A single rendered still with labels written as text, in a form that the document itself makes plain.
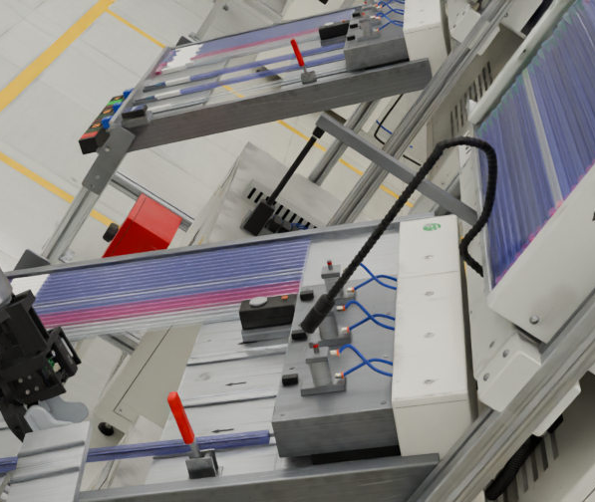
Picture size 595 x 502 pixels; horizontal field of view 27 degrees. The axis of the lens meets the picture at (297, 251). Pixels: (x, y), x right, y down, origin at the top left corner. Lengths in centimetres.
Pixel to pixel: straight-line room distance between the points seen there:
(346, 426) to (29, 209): 260
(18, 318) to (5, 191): 249
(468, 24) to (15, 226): 167
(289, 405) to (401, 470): 15
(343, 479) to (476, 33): 143
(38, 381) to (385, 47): 146
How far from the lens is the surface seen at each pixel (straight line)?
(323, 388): 138
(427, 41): 266
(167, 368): 299
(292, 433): 136
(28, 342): 142
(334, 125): 153
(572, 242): 120
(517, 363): 122
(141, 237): 235
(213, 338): 170
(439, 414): 132
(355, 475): 134
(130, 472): 204
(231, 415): 151
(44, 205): 392
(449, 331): 143
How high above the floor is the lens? 180
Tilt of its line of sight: 23 degrees down
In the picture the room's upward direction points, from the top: 36 degrees clockwise
